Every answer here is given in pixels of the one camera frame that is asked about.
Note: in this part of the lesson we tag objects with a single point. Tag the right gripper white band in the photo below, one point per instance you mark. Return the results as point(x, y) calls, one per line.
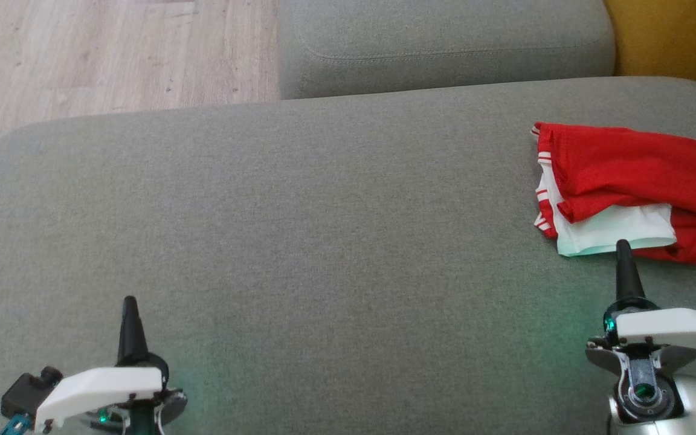
point(674, 329)

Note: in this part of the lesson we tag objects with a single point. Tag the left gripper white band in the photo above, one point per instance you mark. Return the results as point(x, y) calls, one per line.
point(106, 386)

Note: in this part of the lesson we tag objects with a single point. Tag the red basketball jersey white trim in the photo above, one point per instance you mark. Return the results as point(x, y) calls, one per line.
point(626, 163)

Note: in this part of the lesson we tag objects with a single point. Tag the grey sofa cushion with seam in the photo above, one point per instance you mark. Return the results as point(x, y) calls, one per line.
point(444, 42)

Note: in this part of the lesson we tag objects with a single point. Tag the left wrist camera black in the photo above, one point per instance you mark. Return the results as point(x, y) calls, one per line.
point(25, 393)

